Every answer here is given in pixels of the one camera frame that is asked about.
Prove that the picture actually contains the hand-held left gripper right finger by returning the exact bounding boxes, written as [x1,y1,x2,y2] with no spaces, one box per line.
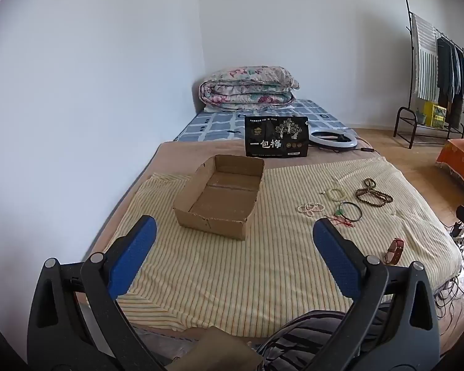
[312,217,441,371]

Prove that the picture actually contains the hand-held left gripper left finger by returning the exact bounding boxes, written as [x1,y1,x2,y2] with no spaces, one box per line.
[26,215,167,371]

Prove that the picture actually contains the pale green bead bracelet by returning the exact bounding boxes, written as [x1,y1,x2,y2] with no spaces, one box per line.
[320,188,346,202]

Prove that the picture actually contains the cardboard box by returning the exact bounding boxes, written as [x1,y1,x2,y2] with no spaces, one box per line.
[173,155,265,241]

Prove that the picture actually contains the dark thin bangle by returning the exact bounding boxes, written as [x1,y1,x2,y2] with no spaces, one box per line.
[339,202,363,223]

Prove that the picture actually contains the orange patterned cloth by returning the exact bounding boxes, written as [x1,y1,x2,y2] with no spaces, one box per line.
[435,138,464,202]

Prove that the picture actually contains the yellow striped cloth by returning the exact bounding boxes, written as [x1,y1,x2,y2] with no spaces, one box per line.
[116,157,462,338]

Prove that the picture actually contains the striped dark pants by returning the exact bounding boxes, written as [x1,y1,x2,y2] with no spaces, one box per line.
[255,311,395,371]

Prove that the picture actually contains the brown blanket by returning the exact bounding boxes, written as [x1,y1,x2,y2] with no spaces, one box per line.
[83,139,387,263]

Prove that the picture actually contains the yellow box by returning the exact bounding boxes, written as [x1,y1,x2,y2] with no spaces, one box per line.
[423,100,447,128]

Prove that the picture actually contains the flat cardboard piece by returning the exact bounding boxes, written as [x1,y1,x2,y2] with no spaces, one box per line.
[170,326,264,371]

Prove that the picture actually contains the black printed snack bag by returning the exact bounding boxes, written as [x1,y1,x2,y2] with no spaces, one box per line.
[244,115,309,159]

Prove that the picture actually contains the blue checked bed sheet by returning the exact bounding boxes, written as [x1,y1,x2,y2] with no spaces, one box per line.
[173,98,346,142]

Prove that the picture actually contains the dark hanging clothes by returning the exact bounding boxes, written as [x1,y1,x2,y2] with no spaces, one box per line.
[436,36,464,128]

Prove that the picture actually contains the green striped towel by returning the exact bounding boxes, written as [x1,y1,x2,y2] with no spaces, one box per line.
[411,13,441,101]

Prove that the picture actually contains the black metal clothes rack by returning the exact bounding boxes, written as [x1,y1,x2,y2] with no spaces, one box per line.
[393,0,464,149]

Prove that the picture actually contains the folded floral quilt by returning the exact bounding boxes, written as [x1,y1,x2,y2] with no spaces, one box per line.
[200,66,300,113]

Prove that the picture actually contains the jade pendant with red cord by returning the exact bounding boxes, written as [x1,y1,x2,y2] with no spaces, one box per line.
[325,209,354,228]

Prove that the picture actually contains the white pearl bracelet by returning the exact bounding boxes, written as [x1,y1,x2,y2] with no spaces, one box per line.
[297,202,325,217]

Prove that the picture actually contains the power strips with cables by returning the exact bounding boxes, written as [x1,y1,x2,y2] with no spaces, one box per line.
[435,216,464,319]

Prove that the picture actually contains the brown leather strap bracelet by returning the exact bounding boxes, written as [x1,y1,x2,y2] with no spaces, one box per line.
[383,237,405,265]

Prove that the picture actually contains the brown wooden bead necklace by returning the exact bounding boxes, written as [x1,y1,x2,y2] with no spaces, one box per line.
[355,178,394,205]

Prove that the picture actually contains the white ring light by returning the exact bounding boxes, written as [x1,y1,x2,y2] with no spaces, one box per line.
[308,130,359,150]

